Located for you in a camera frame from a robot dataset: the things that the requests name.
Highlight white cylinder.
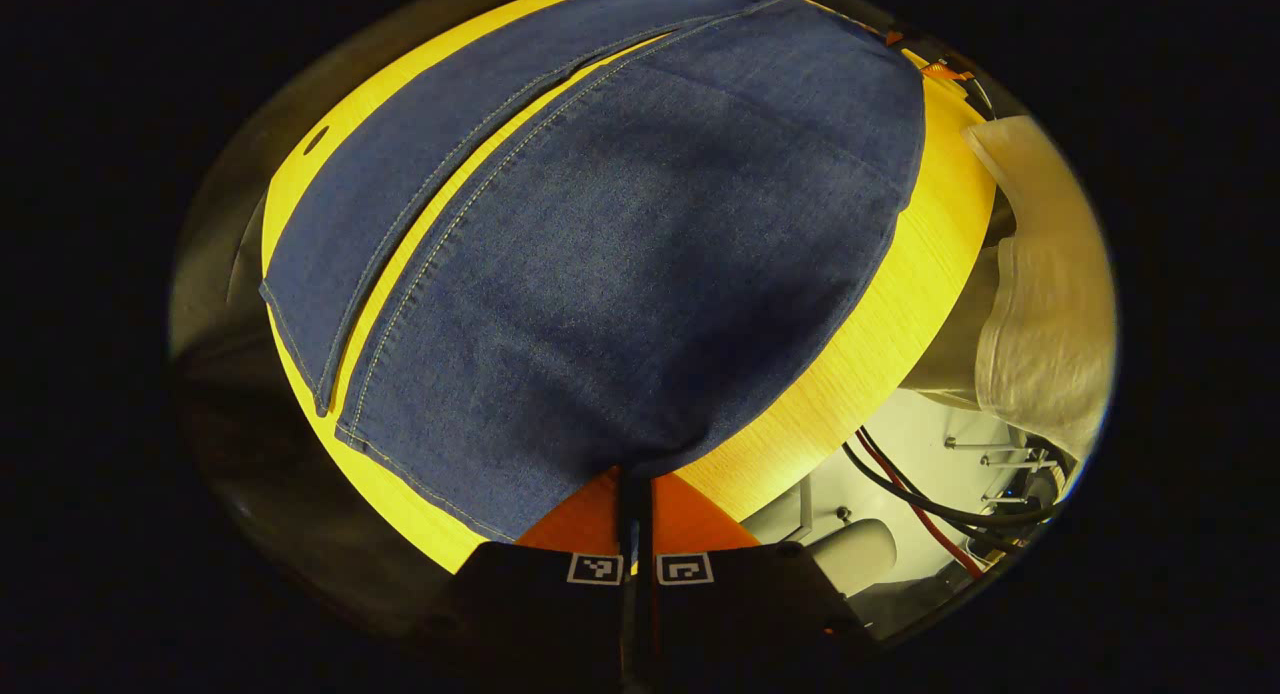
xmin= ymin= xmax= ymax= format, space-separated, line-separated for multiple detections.
xmin=805 ymin=519 xmax=899 ymax=598

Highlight blue jeans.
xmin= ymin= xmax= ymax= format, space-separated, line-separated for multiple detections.
xmin=258 ymin=0 xmax=927 ymax=545

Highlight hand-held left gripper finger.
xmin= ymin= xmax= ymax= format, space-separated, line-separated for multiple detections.
xmin=638 ymin=469 xmax=873 ymax=693
xmin=440 ymin=467 xmax=638 ymax=693

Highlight metal frame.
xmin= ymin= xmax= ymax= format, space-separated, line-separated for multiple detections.
xmin=943 ymin=429 xmax=1079 ymax=515

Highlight black cable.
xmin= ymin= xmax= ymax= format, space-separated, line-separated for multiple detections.
xmin=842 ymin=426 xmax=1063 ymax=555

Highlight person's white shirt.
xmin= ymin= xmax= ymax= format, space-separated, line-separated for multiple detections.
xmin=900 ymin=229 xmax=1118 ymax=465

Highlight red cable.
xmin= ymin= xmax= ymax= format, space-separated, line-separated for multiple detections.
xmin=855 ymin=432 xmax=988 ymax=581

